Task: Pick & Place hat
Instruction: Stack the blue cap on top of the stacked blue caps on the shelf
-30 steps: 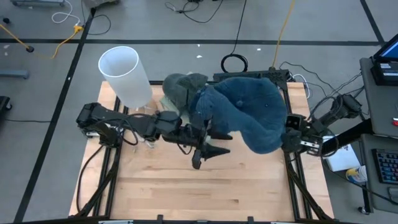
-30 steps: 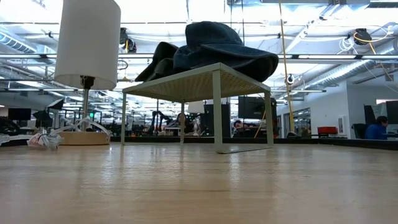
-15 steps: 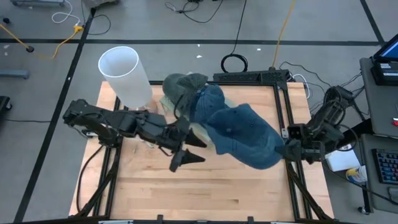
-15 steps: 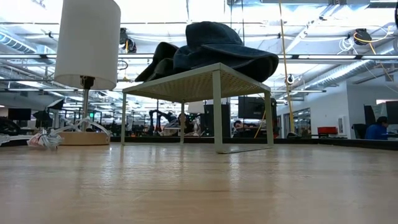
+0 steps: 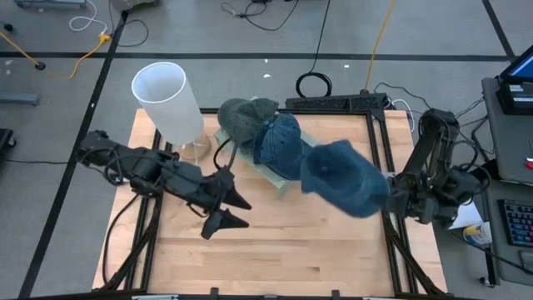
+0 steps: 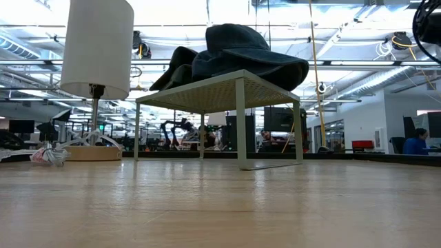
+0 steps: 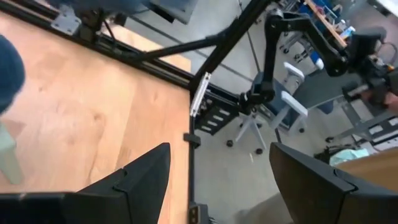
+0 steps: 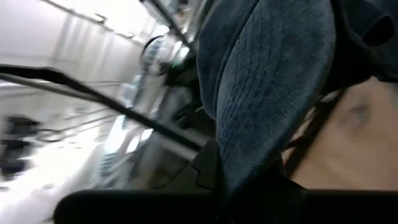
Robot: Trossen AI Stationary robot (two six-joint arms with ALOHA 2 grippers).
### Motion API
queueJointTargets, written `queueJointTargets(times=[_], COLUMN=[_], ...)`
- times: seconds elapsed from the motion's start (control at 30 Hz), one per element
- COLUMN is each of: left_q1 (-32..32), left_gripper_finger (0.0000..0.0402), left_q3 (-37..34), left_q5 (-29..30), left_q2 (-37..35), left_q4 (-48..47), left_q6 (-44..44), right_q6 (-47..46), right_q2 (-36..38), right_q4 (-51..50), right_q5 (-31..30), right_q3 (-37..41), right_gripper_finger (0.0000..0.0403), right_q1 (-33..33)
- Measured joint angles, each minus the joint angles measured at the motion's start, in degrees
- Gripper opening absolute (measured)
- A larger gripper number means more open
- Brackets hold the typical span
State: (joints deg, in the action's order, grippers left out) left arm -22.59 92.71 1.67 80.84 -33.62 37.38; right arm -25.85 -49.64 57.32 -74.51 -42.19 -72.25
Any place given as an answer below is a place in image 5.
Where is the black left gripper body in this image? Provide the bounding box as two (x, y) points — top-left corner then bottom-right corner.
(184, 166), (237, 218)

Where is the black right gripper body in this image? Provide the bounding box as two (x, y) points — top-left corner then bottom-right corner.
(385, 176), (421, 218)

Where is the pale green perforated box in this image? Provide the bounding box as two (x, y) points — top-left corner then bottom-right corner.
(213, 127), (321, 200)

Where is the white box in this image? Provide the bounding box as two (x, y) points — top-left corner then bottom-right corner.
(449, 202), (484, 230)

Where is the white bottle yellow label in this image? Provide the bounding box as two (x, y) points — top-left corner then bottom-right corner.
(462, 222), (493, 247)

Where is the white cylindrical bin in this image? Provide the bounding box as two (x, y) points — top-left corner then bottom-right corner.
(131, 61), (212, 163)

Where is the grey desk surface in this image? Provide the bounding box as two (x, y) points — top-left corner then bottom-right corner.
(481, 76), (533, 185)
(481, 178), (533, 288)

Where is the black perforated power strip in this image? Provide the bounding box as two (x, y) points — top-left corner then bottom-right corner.
(285, 92), (390, 114)

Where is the black keyboard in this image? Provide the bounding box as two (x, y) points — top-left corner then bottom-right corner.
(497, 198), (533, 248)

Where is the black device with labels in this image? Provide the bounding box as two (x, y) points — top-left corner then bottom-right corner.
(495, 81), (533, 116)

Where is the black laptop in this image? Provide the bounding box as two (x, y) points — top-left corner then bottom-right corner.
(498, 44), (533, 84)

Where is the grey flat bar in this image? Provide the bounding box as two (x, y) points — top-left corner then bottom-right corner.
(0, 92), (42, 106)

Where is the grey metal base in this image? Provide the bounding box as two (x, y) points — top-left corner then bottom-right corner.
(13, 0), (89, 10)

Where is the white power cable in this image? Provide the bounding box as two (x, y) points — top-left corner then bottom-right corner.
(390, 98), (416, 133)

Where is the black aluminium table frame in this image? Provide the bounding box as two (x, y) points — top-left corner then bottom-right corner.
(92, 107), (450, 299)

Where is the black cable bundle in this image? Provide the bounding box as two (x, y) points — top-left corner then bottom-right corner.
(373, 82), (495, 162)

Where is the black base cable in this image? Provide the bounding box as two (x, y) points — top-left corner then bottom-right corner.
(102, 193), (141, 287)

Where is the black coiled cable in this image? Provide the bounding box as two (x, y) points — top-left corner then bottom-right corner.
(294, 0), (334, 100)

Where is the long yellow cable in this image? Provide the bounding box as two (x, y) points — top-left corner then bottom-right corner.
(363, 0), (396, 94)

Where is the black thin cable loop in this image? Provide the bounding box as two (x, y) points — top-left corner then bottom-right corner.
(107, 7), (150, 48)

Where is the black thin cable tangle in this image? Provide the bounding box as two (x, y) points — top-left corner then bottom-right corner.
(219, 0), (300, 33)

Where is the yellow cable with plug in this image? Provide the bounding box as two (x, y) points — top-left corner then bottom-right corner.
(0, 31), (113, 81)

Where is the white coiled cable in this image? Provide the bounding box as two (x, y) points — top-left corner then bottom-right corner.
(67, 0), (109, 35)

